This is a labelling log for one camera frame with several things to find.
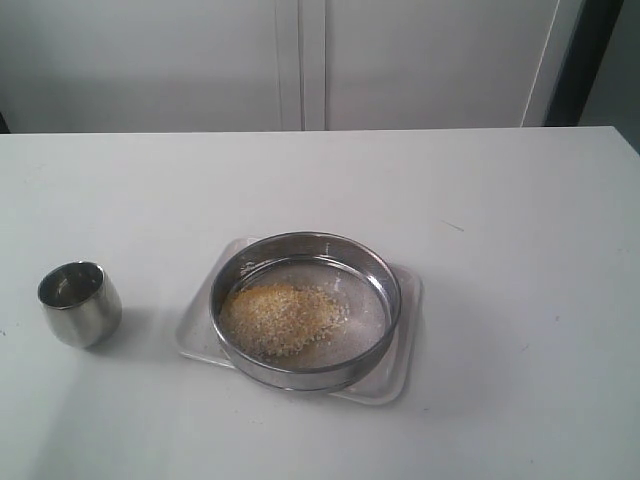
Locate yellow grain mixture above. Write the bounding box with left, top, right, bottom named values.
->
left=219, top=283, right=348, bottom=358

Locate stainless steel cup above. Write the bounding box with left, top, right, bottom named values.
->
left=37, top=261, right=122, bottom=349

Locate round steel mesh sieve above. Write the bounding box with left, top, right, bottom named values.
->
left=208, top=232, right=402, bottom=393

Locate white plastic tray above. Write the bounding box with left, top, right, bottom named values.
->
left=175, top=236, right=423, bottom=406

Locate white cabinet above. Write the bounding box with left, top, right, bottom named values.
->
left=1, top=1, right=582, bottom=133

